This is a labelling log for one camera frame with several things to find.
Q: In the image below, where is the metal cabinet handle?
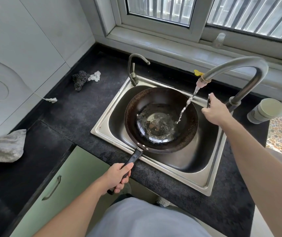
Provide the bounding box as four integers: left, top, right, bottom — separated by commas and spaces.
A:
42, 175, 62, 201

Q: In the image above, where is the grey steel wool scrubber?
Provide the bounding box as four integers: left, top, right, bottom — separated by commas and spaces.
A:
72, 70, 91, 92

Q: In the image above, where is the person's left hand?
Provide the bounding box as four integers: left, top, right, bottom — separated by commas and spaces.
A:
101, 162, 134, 195

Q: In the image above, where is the tall steel kitchen faucet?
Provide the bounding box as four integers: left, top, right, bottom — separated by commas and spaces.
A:
196, 56, 269, 114

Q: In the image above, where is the person's white shoe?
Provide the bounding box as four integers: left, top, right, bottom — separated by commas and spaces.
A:
155, 197, 170, 208

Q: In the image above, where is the person's light grey shirt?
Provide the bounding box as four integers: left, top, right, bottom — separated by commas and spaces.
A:
87, 197, 206, 237

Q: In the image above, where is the clear faucet filter nozzle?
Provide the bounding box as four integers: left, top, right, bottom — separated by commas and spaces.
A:
196, 76, 211, 89

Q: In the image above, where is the person's right hand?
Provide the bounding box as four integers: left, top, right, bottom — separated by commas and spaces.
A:
201, 93, 231, 126

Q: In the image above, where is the white window frame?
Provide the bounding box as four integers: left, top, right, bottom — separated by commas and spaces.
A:
93, 0, 282, 73

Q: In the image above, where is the small clear bottle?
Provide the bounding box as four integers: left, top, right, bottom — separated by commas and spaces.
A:
214, 33, 227, 49

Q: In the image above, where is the white and grey cup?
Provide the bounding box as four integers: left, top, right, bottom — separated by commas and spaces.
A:
247, 98, 282, 125

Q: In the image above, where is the small white rag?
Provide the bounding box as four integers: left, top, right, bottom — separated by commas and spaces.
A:
88, 71, 101, 83

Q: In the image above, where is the dark wok with black handle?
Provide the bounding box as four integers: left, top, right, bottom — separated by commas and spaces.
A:
107, 87, 199, 195

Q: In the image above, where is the white cable with plug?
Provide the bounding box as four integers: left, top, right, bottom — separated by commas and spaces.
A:
0, 48, 58, 104

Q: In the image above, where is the person's left forearm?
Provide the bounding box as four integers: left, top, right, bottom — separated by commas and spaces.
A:
32, 179, 107, 237

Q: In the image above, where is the grey cloth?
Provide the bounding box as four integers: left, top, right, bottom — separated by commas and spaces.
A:
0, 127, 27, 176

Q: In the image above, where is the small steel drinking faucet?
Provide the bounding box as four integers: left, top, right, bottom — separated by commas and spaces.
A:
127, 54, 151, 87

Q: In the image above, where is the green cabinet door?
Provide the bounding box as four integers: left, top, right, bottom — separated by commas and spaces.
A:
10, 145, 112, 237

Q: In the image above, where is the person's right forearm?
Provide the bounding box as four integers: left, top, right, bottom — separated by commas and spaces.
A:
220, 118, 282, 237

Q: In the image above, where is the stainless steel sink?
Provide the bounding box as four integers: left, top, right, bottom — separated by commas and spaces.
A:
91, 76, 233, 197

